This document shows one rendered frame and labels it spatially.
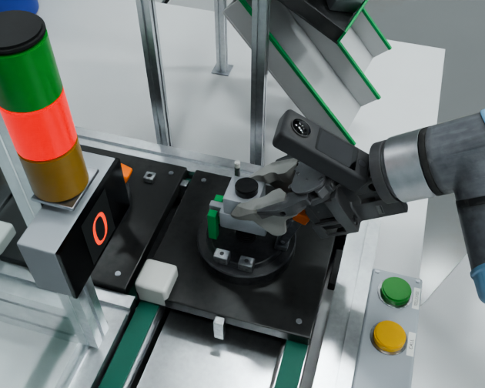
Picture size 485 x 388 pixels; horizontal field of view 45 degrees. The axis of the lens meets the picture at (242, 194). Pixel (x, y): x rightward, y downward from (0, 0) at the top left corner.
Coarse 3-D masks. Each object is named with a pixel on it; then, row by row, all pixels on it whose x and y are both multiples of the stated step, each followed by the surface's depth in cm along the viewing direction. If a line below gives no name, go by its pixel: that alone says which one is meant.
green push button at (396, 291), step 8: (384, 280) 79; (392, 280) 79; (400, 280) 79; (384, 288) 78; (392, 288) 78; (400, 288) 78; (408, 288) 78; (384, 296) 77; (392, 296) 77; (400, 296) 77; (408, 296) 77; (400, 304) 77
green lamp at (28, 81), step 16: (32, 48) 39; (48, 48) 41; (0, 64) 39; (16, 64) 39; (32, 64) 40; (48, 64) 41; (0, 80) 40; (16, 80) 40; (32, 80) 41; (48, 80) 42; (0, 96) 42; (16, 96) 41; (32, 96) 41; (48, 96) 42
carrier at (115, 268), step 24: (144, 168) 93; (168, 168) 93; (144, 192) 89; (168, 192) 89; (144, 216) 86; (120, 240) 83; (144, 240) 83; (96, 264) 81; (120, 264) 81; (120, 288) 78
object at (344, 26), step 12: (288, 0) 77; (300, 0) 76; (312, 0) 80; (324, 0) 81; (300, 12) 78; (312, 12) 77; (324, 12) 80; (336, 12) 81; (348, 12) 82; (312, 24) 78; (324, 24) 77; (336, 24) 76; (348, 24) 80; (336, 36) 77
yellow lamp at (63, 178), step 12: (60, 156) 47; (72, 156) 48; (24, 168) 48; (36, 168) 47; (48, 168) 47; (60, 168) 47; (72, 168) 48; (84, 168) 50; (36, 180) 48; (48, 180) 48; (60, 180) 48; (72, 180) 49; (84, 180) 50; (36, 192) 50; (48, 192) 49; (60, 192) 49; (72, 192) 50
